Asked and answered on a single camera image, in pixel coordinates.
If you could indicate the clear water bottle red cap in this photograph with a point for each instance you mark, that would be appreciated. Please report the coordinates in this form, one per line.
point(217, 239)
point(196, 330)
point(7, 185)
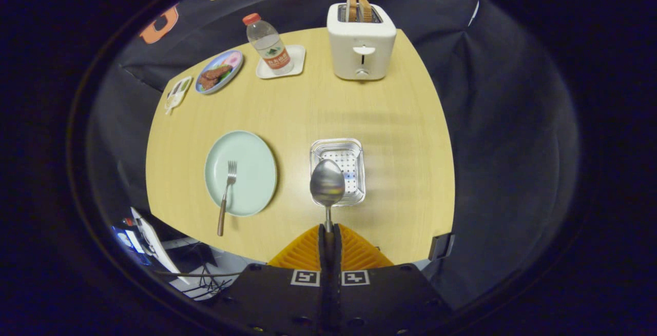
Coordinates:
point(269, 46)

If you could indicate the blue patterned plate with food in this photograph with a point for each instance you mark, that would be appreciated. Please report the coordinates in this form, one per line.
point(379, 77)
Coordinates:
point(218, 72)

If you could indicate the white toaster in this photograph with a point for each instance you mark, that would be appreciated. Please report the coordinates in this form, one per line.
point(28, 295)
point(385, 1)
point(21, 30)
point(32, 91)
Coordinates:
point(362, 43)

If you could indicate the black table clamp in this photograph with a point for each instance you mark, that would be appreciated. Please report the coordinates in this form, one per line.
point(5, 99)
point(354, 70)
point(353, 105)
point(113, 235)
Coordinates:
point(441, 246)

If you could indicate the laptop with blue screen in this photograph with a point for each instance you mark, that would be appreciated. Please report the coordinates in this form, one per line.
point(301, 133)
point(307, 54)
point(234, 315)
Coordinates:
point(131, 241)

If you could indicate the small white compartment dish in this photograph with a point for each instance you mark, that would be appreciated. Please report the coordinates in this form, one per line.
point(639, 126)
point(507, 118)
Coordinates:
point(177, 94)

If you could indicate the mint green plate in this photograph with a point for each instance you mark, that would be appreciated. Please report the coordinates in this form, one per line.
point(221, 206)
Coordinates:
point(251, 172)

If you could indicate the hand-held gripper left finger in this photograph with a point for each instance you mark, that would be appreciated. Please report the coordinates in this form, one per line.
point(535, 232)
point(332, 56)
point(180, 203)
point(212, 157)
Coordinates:
point(277, 300)

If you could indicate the brown toast slice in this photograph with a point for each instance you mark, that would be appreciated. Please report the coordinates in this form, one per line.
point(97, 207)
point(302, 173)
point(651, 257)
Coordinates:
point(365, 10)
point(351, 8)

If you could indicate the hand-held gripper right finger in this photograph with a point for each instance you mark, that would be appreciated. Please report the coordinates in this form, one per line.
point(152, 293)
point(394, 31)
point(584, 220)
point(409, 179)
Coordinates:
point(385, 300)

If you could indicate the black backdrop cloth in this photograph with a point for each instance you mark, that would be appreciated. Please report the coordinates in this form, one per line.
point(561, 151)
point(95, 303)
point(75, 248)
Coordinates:
point(513, 120)

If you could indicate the white square coaster tray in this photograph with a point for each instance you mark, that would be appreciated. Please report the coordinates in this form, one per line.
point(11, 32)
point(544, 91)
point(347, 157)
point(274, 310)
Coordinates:
point(296, 56)

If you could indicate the metal perforated basket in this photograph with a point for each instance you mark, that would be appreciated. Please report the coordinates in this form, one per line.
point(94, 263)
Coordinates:
point(351, 164)

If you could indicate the white slanted panel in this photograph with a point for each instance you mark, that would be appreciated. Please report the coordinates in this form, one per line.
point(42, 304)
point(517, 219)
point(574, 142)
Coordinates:
point(154, 249)

